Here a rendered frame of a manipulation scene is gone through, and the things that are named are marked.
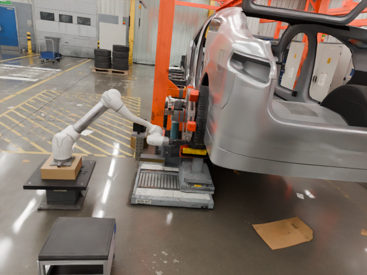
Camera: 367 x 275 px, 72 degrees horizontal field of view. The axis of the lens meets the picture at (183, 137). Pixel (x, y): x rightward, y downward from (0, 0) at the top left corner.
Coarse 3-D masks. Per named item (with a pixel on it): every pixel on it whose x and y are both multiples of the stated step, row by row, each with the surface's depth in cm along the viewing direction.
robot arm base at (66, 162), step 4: (52, 160) 228; (56, 160) 224; (60, 160) 223; (64, 160) 225; (68, 160) 228; (72, 160) 233; (52, 164) 223; (56, 164) 223; (60, 164) 221; (64, 164) 225; (68, 164) 225
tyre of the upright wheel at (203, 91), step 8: (200, 88) 241; (208, 88) 244; (200, 96) 233; (208, 96) 235; (200, 104) 230; (200, 112) 228; (200, 120) 229; (200, 128) 231; (200, 136) 236; (192, 144) 248; (200, 144) 244
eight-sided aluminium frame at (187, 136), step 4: (188, 88) 258; (188, 92) 248; (188, 96) 241; (188, 100) 241; (188, 104) 237; (184, 108) 281; (188, 108) 234; (188, 112) 231; (192, 112) 232; (188, 116) 232; (192, 116) 233; (188, 120) 234; (192, 120) 234; (184, 124) 282; (184, 132) 279; (188, 132) 239; (192, 132) 240; (184, 136) 269; (188, 136) 242; (188, 140) 250
